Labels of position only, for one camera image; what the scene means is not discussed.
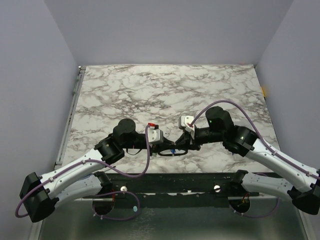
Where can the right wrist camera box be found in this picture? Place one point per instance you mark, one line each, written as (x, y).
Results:
(184, 123)

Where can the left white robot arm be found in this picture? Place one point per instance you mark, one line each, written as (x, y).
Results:
(40, 195)

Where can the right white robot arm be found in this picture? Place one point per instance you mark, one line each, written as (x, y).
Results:
(298, 182)

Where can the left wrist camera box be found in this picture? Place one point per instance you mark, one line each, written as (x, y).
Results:
(155, 136)

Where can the left aluminium rail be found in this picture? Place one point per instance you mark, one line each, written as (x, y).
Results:
(75, 96)

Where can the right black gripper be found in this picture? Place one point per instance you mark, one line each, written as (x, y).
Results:
(189, 142)

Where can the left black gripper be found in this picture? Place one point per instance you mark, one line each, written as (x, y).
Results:
(166, 144)

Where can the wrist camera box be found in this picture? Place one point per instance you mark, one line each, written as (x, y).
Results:
(155, 136)
(184, 123)

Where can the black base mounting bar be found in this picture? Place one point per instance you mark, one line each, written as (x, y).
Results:
(171, 190)

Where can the metal key holder plate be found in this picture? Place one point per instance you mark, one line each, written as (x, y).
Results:
(178, 152)

